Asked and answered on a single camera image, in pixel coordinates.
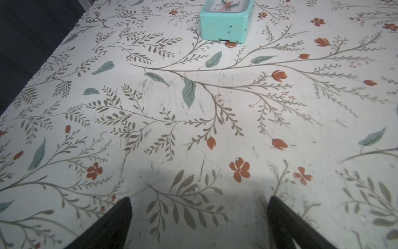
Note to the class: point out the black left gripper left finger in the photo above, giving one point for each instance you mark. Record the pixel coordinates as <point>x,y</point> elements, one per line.
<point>110,231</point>

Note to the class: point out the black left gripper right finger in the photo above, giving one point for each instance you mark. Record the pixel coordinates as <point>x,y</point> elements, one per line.
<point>289,229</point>

